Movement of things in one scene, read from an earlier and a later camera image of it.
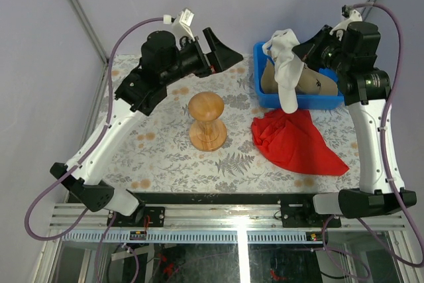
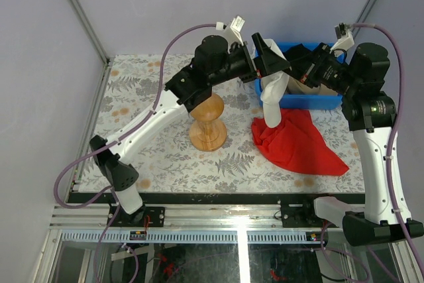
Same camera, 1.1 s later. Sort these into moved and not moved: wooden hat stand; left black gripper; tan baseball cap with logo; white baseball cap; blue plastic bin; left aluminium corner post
Moved: white baseball cap; left black gripper
Not moved: blue plastic bin; tan baseball cap with logo; wooden hat stand; left aluminium corner post
